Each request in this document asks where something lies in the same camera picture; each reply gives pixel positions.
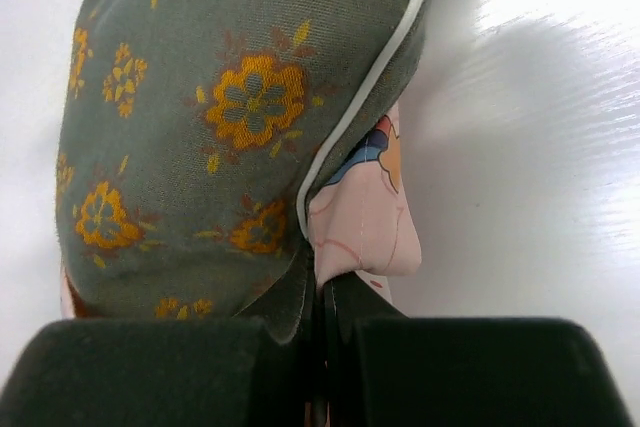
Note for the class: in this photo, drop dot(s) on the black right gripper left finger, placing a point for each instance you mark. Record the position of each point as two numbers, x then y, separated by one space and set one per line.
106 372

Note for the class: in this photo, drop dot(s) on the pink cartoon pillowcase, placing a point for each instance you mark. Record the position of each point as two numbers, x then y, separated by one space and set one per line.
359 222

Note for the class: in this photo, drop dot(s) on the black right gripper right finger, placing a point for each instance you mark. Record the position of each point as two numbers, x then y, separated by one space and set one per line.
388 369

